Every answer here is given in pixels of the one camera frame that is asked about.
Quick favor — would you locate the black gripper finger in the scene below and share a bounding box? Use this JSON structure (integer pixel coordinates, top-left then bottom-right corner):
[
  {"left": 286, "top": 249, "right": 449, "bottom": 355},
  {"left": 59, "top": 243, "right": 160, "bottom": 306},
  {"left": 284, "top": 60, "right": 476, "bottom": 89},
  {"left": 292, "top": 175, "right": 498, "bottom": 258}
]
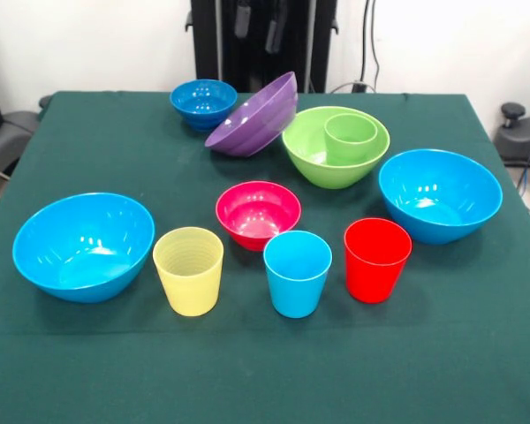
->
[
  {"left": 233, "top": 0, "right": 253, "bottom": 39},
  {"left": 264, "top": 0, "right": 288, "bottom": 56}
]

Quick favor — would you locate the dark green tablecloth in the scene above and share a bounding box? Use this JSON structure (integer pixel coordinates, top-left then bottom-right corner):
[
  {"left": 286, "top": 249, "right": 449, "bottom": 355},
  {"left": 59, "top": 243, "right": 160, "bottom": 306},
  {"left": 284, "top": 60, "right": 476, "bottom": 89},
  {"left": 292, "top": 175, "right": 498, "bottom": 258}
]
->
[{"left": 0, "top": 90, "right": 530, "bottom": 424}]

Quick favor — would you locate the red cup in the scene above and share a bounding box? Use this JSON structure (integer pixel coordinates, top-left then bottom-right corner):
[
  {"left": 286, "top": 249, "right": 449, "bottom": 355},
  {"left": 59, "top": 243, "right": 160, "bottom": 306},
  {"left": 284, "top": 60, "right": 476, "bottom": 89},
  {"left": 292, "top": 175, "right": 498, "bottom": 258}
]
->
[{"left": 344, "top": 217, "right": 413, "bottom": 305}]

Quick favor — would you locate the yellow cup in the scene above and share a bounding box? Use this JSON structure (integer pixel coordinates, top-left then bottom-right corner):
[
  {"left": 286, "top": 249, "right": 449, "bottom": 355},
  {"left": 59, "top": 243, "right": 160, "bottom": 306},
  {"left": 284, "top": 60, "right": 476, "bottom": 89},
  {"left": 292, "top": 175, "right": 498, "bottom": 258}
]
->
[{"left": 152, "top": 226, "right": 225, "bottom": 317}]

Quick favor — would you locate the pink bowl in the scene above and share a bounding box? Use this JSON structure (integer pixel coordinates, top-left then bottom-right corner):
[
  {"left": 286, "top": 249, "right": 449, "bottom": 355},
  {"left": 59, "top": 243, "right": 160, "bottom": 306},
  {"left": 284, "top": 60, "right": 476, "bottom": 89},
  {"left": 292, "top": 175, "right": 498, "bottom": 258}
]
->
[{"left": 215, "top": 180, "right": 303, "bottom": 253}]

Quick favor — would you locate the light blue cup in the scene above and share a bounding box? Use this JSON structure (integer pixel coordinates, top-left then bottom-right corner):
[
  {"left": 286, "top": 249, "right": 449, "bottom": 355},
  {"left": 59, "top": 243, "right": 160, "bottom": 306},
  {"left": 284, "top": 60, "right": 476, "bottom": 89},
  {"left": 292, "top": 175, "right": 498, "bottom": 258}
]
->
[{"left": 262, "top": 230, "right": 333, "bottom": 319}]

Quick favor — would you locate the purple bowl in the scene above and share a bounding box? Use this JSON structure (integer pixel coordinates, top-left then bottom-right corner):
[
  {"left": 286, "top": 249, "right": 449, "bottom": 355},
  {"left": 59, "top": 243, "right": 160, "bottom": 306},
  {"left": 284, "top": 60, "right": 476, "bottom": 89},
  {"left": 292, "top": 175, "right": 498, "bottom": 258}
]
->
[{"left": 203, "top": 71, "right": 300, "bottom": 159}]

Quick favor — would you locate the grey pedestal foot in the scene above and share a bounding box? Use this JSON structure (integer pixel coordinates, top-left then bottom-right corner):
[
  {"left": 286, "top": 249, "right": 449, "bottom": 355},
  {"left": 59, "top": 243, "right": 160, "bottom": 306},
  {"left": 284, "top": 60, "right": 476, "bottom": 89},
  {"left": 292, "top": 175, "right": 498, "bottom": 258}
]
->
[
  {"left": 493, "top": 102, "right": 530, "bottom": 163},
  {"left": 0, "top": 110, "right": 42, "bottom": 178}
]

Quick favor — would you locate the green bowl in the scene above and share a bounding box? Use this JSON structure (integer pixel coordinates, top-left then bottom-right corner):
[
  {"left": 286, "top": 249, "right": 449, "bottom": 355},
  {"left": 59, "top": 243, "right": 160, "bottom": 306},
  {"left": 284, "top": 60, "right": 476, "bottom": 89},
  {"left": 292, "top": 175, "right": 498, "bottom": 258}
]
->
[{"left": 281, "top": 105, "right": 391, "bottom": 191}]

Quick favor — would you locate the black wall cable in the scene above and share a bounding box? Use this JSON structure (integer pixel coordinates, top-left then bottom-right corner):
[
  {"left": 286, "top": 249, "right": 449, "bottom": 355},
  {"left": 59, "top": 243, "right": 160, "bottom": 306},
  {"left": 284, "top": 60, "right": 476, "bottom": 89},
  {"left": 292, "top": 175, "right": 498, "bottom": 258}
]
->
[{"left": 326, "top": 0, "right": 381, "bottom": 94}]

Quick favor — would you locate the large light blue bowl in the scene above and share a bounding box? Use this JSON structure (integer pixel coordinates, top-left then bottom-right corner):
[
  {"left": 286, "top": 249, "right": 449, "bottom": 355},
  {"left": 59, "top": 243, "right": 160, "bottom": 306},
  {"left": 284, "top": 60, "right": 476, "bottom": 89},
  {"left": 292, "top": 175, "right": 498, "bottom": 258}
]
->
[
  {"left": 11, "top": 192, "right": 156, "bottom": 304},
  {"left": 377, "top": 148, "right": 504, "bottom": 246}
]

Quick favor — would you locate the small dark blue bowl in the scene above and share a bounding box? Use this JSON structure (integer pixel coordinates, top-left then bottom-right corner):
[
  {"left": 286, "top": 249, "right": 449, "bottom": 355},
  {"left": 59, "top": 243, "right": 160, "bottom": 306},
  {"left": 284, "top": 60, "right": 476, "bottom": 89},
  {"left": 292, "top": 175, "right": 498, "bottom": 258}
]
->
[{"left": 169, "top": 79, "right": 239, "bottom": 133}]

